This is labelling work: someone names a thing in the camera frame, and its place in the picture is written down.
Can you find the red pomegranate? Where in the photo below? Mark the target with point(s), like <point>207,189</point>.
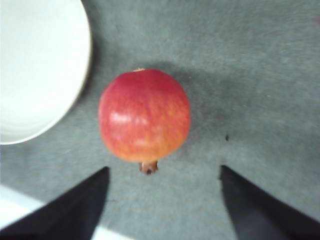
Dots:
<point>144,115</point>

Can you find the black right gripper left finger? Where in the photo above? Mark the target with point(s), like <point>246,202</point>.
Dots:
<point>72,214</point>

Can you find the white plate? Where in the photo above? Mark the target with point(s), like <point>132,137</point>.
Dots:
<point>45,53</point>

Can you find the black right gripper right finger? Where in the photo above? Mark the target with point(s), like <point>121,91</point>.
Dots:
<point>256,214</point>

